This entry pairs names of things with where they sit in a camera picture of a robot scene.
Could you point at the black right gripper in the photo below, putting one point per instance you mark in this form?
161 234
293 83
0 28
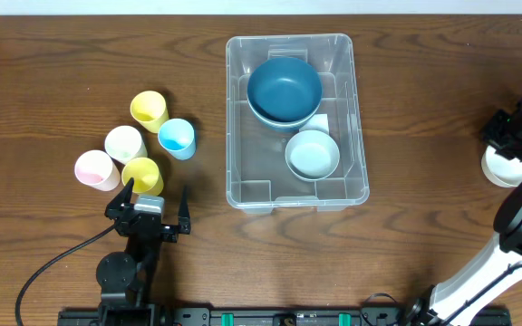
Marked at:
506 140

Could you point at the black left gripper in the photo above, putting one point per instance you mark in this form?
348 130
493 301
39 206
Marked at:
148 222

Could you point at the white small bowl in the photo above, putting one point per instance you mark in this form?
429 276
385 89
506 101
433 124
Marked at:
501 171

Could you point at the cream large bowl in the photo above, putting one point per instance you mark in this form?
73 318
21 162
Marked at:
252 106

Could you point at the light grey small bowl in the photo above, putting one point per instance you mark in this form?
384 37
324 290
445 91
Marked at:
312 155

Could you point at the dark blue top bowl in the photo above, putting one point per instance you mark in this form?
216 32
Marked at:
285 90

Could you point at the dark blue bowl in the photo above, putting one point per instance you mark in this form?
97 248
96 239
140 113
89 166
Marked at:
283 126
285 90

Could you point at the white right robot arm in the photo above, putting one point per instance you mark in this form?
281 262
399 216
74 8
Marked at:
464 299

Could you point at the near yellow plastic cup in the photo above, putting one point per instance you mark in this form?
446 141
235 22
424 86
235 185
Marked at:
146 176

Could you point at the yellow plastic cup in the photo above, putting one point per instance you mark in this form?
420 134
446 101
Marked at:
149 109
146 176

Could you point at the pink plastic cup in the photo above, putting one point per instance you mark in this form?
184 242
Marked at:
95 168

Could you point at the white plastic cup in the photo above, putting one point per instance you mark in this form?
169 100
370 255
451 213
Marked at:
125 143

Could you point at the light blue plastic cup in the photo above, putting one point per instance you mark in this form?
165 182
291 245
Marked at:
178 137

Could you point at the far yellow plastic cup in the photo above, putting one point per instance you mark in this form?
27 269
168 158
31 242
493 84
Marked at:
149 109

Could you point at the clear plastic storage bin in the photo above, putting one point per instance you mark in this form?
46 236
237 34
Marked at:
258 179

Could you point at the dark blue bottom bowl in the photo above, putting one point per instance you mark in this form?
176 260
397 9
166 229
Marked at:
283 126

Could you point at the white paper label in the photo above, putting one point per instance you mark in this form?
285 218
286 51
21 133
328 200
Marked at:
318 122

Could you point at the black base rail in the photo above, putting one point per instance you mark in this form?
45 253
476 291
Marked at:
288 317

